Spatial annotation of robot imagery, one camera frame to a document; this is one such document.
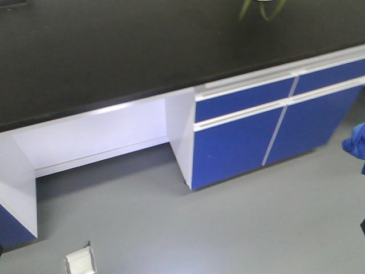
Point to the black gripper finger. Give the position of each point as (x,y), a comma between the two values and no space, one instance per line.
(362,225)

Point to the blue microfiber cloth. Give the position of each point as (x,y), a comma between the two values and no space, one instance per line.
(354,145)

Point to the blue and white cabinet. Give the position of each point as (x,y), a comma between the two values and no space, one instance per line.
(229,127)

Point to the green plant leaves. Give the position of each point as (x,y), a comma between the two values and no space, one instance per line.
(267,9)

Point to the white box on floor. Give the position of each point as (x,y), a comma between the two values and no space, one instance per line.
(81,261)

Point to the blue cabinet far left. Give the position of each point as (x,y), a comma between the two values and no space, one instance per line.
(13,233)

